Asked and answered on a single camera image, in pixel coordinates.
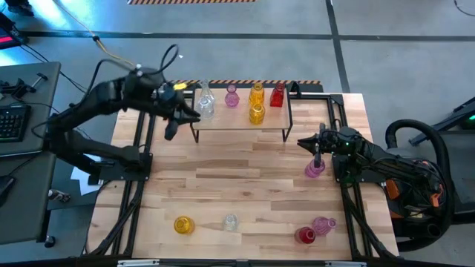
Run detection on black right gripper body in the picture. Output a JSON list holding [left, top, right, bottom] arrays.
[[323, 125, 364, 159]]

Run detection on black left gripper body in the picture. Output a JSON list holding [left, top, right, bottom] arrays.
[[124, 66, 180, 116]]

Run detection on pink ribbed glass vase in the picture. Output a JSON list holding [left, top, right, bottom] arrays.
[[304, 158, 327, 179]]

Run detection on tall clear glass vase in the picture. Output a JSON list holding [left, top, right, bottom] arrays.
[[199, 79, 215, 107]]

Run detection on small pink glass vase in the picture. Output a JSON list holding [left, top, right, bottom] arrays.
[[223, 84, 240, 109]]

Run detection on slim red glass vase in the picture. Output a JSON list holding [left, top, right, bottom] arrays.
[[269, 82, 286, 108]]

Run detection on yellow ribbed glass vase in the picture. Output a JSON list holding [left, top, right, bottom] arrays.
[[247, 82, 266, 107], [248, 102, 266, 126]]

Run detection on tall pink glass vase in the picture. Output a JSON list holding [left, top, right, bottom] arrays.
[[311, 216, 338, 237]]

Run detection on wide red glass vase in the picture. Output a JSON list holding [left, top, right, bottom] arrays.
[[294, 226, 316, 245]]

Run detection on wide yellow glass vase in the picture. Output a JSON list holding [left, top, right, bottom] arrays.
[[173, 215, 196, 236]]

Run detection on small clear glass vase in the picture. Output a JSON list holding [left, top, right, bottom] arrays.
[[222, 213, 240, 233]]

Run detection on black orange shop vacuum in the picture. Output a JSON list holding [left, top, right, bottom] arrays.
[[381, 146, 452, 242]]

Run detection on grey desk top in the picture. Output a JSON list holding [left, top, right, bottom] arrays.
[[0, 61, 62, 159], [0, 150, 57, 245]]

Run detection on black stand with green light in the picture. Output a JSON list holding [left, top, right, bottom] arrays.
[[407, 95, 475, 148]]

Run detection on black clamp tool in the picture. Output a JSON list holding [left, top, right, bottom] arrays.
[[0, 72, 49, 100]]

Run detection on black backlit keyboard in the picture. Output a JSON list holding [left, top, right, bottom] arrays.
[[0, 104, 33, 144]]

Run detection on monitor with pink screen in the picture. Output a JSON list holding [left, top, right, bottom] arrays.
[[0, 13, 29, 51]]

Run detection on black computer mouse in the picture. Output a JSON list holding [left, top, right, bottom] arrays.
[[0, 174, 16, 208]]

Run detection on black aluminium table frame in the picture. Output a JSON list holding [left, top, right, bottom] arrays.
[[87, 90, 398, 260]]

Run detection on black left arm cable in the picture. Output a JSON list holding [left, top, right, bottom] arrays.
[[31, 43, 180, 140]]

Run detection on wooden shelf black metal frame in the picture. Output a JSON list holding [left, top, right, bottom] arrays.
[[189, 82, 294, 144]]

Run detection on yellow extension cord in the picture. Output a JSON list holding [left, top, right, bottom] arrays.
[[51, 0, 135, 68]]

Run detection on black vacuum hose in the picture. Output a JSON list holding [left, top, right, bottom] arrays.
[[384, 118, 459, 253]]

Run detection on silver metal bracket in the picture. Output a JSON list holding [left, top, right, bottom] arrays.
[[324, 261, 367, 267], [117, 259, 160, 267]]

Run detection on thin black floor cable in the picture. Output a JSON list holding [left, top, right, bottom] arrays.
[[453, 0, 475, 18]]

